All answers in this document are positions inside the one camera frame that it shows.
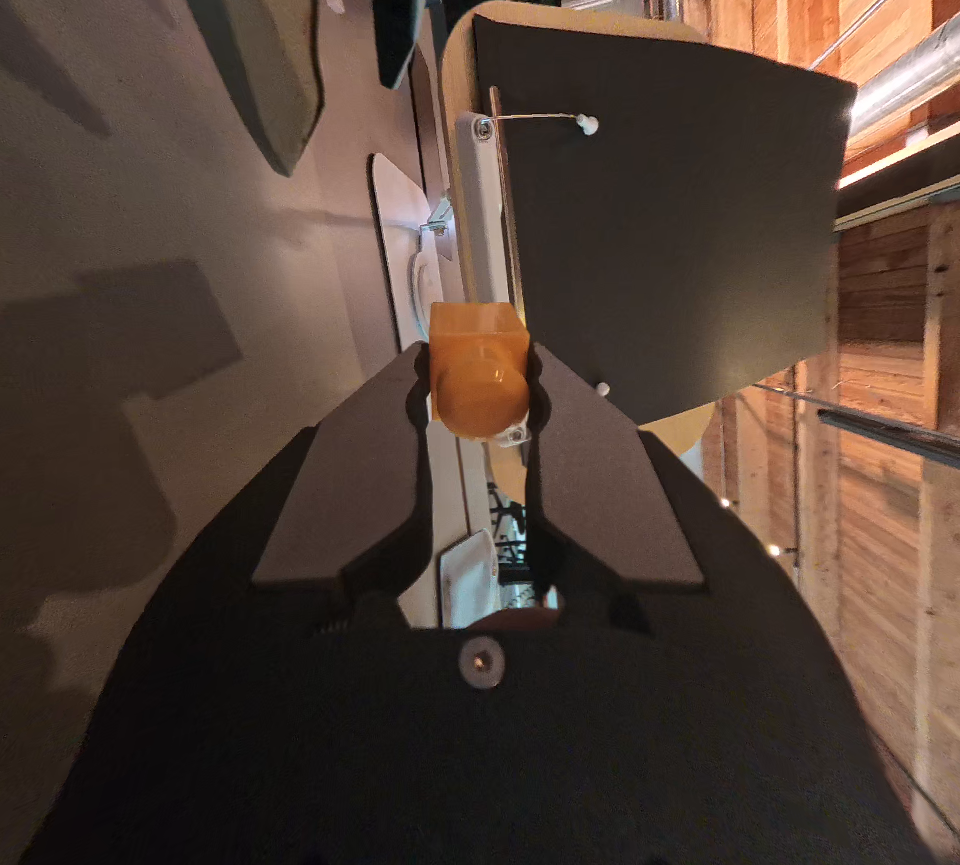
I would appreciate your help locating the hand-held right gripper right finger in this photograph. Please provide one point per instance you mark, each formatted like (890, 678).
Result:
(607, 505)

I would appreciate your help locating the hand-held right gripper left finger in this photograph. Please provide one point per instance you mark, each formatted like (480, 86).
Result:
(345, 505)

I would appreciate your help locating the yellow toy block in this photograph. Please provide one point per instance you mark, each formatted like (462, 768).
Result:
(480, 362)

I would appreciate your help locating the black board book stand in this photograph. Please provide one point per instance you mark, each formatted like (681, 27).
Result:
(675, 242)

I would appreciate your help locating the silver ventilation duct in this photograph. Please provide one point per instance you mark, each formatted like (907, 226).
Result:
(907, 77)

